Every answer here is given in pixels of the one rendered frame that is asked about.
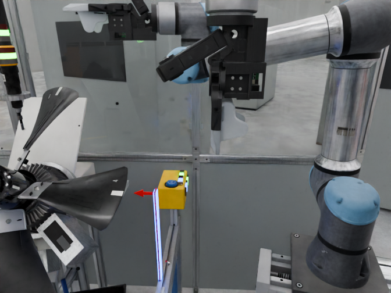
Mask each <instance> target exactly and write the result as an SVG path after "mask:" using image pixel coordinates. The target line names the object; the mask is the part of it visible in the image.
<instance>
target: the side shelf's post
mask: <svg viewBox="0 0 391 293"><path fill-rule="evenodd" d="M88 228H89V232H90V237H91V238H92V239H93V240H94V241H95V242H96V244H97V245H98V246H99V248H98V249H97V250H96V251H95V252H94V253H93V257H94V264H95V271H96V275H97V282H98V288H102V287H107V286H108V284H107V280H106V272H105V265H104V257H103V252H102V245H101V237H100V233H99V230H98V229H96V228H94V227H93V226H91V225H89V224H88Z"/></svg>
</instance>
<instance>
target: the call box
mask: <svg viewBox="0 0 391 293"><path fill-rule="evenodd" d="M179 173H180V170H164V171H163V174H162V177H161V180H160V183H159V186H158V204H159V209H184V207H185V202H186V196H185V193H184V190H185V187H186V178H187V171H186V170H185V171H184V176H183V181H178V178H179ZM168 180H176V181H177V185H176V186H174V187H169V186H167V185H166V182H167V181H168ZM179 182H183V185H178V183H179Z"/></svg>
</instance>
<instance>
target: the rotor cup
mask: <svg viewBox="0 0 391 293"><path fill-rule="evenodd" d="M36 182H40V181H39V179H38V178H37V176H36V175H35V174H33V173H31V172H29V171H27V170H22V169H20V170H19V171H17V170H12V169H9V168H7V167H4V166H1V165H0V208H1V209H0V211H1V210H14V209H24V211H25V213H27V212H29V211H30V210H31V209H32V208H33V207H34V206H35V205H36V203H37V202H38V200H21V199H17V198H18V196H19V195H20V194H21V193H22V192H23V191H25V190H26V189H27V188H28V187H29V186H31V185H32V184H33V183H36ZM13 185H14V186H17V187H20V189H19V190H18V189H15V188H12V187H13Z"/></svg>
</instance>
